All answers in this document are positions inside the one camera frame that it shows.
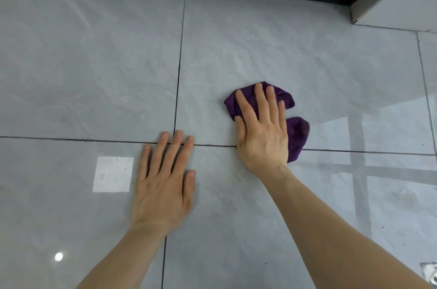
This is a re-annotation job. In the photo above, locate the person's right forearm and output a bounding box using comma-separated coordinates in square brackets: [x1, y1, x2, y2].
[255, 164, 433, 289]

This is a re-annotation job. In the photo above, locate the person's left hand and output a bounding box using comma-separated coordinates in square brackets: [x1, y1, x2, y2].
[130, 130, 196, 235]

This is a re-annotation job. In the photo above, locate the person's right hand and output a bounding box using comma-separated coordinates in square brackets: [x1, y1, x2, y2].
[234, 82, 290, 174]

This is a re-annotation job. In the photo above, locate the person's left forearm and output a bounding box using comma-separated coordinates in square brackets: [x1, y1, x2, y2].
[76, 223, 168, 289]

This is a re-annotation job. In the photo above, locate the purple cleaning cloth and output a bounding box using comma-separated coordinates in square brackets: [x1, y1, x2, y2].
[224, 81, 310, 164]

